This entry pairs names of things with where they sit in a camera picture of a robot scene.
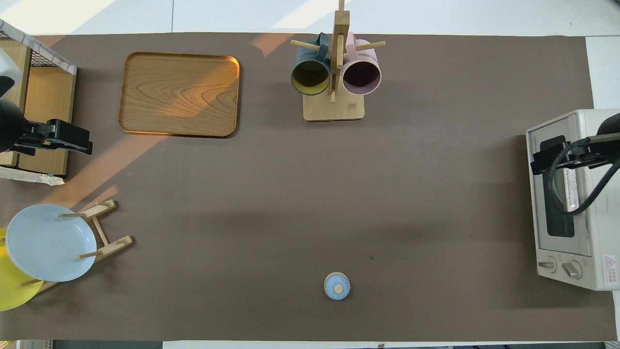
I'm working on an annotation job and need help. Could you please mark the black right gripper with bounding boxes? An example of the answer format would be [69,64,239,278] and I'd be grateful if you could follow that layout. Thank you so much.
[530,112,620,176]

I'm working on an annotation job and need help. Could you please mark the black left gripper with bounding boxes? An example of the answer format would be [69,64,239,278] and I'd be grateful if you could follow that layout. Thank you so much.
[0,97,93,157]

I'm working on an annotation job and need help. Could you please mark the cream toaster oven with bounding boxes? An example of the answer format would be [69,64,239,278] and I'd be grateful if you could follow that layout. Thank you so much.
[526,109,620,291]

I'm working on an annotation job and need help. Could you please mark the light blue plate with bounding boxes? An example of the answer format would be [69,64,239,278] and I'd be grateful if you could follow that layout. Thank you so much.
[5,204,97,283]

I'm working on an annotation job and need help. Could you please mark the wooden plate rack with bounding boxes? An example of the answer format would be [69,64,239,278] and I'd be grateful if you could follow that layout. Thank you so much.
[19,199,134,294]

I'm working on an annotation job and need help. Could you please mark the wooden serving tray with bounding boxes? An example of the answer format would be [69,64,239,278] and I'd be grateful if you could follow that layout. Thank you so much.
[118,52,241,139]

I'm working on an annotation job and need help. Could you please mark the yellow plate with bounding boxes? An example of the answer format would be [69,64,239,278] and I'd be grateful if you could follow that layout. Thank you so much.
[0,228,44,312]

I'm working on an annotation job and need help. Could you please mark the pink mug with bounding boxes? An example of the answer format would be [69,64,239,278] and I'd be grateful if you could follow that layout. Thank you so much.
[341,32,383,96]

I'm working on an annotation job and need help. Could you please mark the wooden mug tree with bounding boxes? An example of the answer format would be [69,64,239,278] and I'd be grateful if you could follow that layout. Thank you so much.
[291,0,387,122]

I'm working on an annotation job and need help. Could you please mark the brown table mat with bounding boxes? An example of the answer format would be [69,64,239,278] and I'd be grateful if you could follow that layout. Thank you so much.
[0,33,618,342]

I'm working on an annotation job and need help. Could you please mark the dark blue mug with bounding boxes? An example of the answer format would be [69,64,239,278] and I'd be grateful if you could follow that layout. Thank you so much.
[291,32,332,96]

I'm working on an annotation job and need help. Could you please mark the blue dome bell wooden knob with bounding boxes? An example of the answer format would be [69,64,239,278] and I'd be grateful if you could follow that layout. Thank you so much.
[324,272,351,301]

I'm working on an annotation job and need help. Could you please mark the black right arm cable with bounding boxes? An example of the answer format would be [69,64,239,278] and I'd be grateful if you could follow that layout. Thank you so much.
[550,133,620,215]

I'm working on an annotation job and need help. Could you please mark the wooden shelf black wire basket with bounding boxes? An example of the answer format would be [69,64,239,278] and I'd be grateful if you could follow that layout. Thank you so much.
[0,19,78,177]

